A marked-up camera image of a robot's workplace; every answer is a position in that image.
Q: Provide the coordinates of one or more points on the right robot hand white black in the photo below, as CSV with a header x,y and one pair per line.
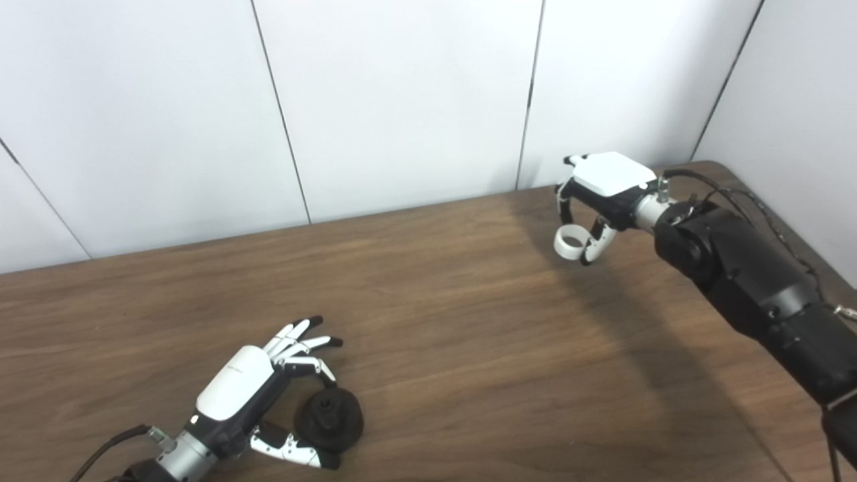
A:
x,y
612,174

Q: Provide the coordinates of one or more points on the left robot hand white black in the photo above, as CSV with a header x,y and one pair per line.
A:
x,y
231,388

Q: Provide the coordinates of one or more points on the round black part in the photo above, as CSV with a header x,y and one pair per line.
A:
x,y
331,422

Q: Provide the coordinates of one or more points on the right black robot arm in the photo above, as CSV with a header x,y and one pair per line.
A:
x,y
750,274

